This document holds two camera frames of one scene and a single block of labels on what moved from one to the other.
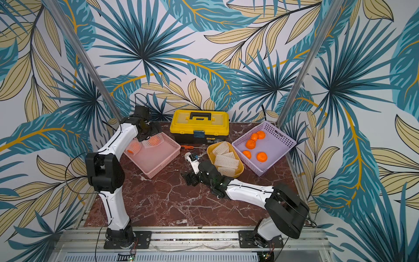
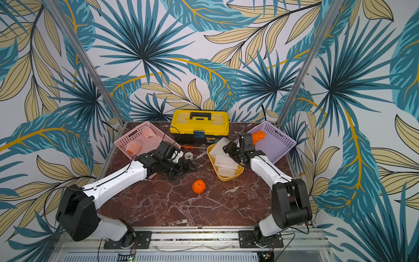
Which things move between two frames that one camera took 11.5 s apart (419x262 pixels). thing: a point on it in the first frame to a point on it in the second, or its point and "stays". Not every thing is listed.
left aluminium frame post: [85, 59] stays
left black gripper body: [150, 129] to [172, 168]
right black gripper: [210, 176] to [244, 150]
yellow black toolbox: [192, 126] stays
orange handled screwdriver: [191, 147] stays
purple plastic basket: [263, 147] stays
